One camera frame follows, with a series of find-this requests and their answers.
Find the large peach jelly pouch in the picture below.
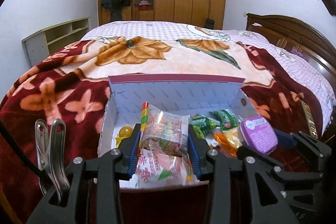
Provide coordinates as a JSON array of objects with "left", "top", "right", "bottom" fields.
[{"left": 126, "top": 149, "right": 199, "bottom": 189}]

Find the purple plastic tin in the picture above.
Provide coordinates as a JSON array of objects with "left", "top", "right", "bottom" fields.
[{"left": 238, "top": 116, "right": 278, "bottom": 155}]

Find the burger gummy candy packet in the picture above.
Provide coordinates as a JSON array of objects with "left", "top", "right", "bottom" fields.
[{"left": 139, "top": 102, "right": 190, "bottom": 157}]

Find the orange rice cracker packet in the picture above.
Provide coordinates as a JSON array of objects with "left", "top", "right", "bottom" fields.
[{"left": 214, "top": 127, "right": 242, "bottom": 157}]

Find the green pea snack packet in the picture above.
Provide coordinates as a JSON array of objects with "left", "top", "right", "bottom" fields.
[{"left": 210, "top": 109, "right": 240, "bottom": 131}]

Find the pink cardboard box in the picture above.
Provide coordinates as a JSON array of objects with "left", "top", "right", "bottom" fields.
[{"left": 97, "top": 74, "right": 261, "bottom": 191}]

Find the pink checked bedsheet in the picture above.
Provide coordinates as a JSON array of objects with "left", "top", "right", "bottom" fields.
[{"left": 81, "top": 21, "right": 335, "bottom": 131}]

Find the metal clip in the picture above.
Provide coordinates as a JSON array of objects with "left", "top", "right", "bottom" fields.
[{"left": 35, "top": 119, "right": 70, "bottom": 203}]

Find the red floral blanket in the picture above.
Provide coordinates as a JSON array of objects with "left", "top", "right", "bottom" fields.
[{"left": 1, "top": 36, "right": 323, "bottom": 221}]

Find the wooden headboard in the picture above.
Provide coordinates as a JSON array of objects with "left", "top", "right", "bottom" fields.
[{"left": 246, "top": 13, "right": 335, "bottom": 89}]

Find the black bag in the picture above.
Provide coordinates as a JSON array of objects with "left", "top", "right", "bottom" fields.
[{"left": 204, "top": 18, "right": 215, "bottom": 30}]

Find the low white shelf unit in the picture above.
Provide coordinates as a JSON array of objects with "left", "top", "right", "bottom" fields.
[{"left": 22, "top": 17, "right": 89, "bottom": 67}]

